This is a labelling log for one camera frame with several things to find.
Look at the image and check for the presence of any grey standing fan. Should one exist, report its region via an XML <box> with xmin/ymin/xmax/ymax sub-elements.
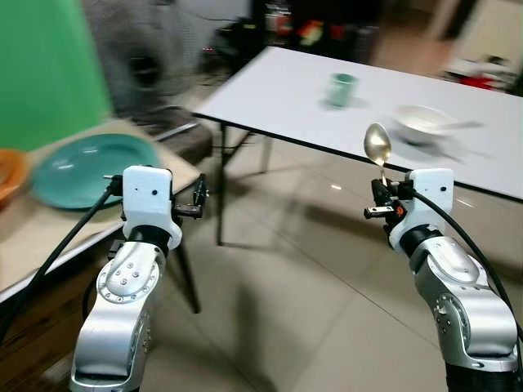
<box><xmin>82</xmin><ymin>0</ymin><xmax>190</xmax><ymax>117</ymax></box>

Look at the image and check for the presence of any orange bowl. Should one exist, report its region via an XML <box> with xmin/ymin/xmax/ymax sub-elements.
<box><xmin>0</xmin><ymin>149</ymin><xmax>32</xmax><ymax>210</ymax></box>

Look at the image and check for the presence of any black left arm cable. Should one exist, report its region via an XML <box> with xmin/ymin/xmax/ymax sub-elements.
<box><xmin>0</xmin><ymin>183</ymin><xmax>125</xmax><ymax>344</ymax></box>

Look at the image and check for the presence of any white ceramic spoon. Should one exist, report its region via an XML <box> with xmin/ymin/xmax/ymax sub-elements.
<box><xmin>441</xmin><ymin>120</ymin><xmax>485</xmax><ymax>134</ymax></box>

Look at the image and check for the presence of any green cup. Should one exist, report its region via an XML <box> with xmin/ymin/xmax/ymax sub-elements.
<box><xmin>326</xmin><ymin>72</ymin><xmax>359</xmax><ymax>110</ymax></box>

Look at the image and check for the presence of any white folding table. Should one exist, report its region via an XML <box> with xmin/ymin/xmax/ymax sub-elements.
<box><xmin>192</xmin><ymin>47</ymin><xmax>523</xmax><ymax>246</ymax></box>

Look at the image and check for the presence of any green screen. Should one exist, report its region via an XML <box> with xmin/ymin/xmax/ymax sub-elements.
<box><xmin>0</xmin><ymin>0</ymin><xmax>113</xmax><ymax>153</ymax></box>

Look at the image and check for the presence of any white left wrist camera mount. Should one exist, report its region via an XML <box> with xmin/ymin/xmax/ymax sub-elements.
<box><xmin>121</xmin><ymin>166</ymin><xmax>183</xmax><ymax>250</ymax></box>

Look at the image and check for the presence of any dark cluttered shelf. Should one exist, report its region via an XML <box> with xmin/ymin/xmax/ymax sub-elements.
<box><xmin>214</xmin><ymin>0</ymin><xmax>385</xmax><ymax>68</ymax></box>

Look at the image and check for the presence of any white bowl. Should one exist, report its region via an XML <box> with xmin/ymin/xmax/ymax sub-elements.
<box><xmin>392</xmin><ymin>105</ymin><xmax>455</xmax><ymax>147</ymax></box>

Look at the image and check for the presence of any light wooden side table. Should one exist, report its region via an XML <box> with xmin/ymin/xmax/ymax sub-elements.
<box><xmin>0</xmin><ymin>120</ymin><xmax>203</xmax><ymax>392</ymax></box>

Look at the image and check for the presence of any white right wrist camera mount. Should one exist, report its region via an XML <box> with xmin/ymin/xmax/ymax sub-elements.
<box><xmin>388</xmin><ymin>169</ymin><xmax>455</xmax><ymax>250</ymax></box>

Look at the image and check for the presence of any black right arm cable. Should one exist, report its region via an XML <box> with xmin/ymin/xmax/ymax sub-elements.
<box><xmin>411</xmin><ymin>189</ymin><xmax>523</xmax><ymax>342</ymax></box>

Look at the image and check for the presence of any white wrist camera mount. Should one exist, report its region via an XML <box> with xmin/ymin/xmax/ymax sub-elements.
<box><xmin>121</xmin><ymin>166</ymin><xmax>183</xmax><ymax>250</ymax></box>
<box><xmin>388</xmin><ymin>169</ymin><xmax>455</xmax><ymax>250</ymax></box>

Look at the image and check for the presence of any red object on floor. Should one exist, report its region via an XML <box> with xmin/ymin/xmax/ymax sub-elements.
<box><xmin>459</xmin><ymin>73</ymin><xmax>501</xmax><ymax>91</ymax></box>

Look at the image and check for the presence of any shiny metal spoon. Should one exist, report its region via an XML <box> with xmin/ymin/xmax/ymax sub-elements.
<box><xmin>364</xmin><ymin>122</ymin><xmax>393</xmax><ymax>187</ymax></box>

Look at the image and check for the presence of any teal plate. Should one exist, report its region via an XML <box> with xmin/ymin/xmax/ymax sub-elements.
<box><xmin>31</xmin><ymin>133</ymin><xmax>161</xmax><ymax>211</ymax></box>

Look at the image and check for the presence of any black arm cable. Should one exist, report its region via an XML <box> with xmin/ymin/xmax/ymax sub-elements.
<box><xmin>411</xmin><ymin>189</ymin><xmax>523</xmax><ymax>342</ymax></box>
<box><xmin>0</xmin><ymin>183</ymin><xmax>125</xmax><ymax>344</ymax></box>

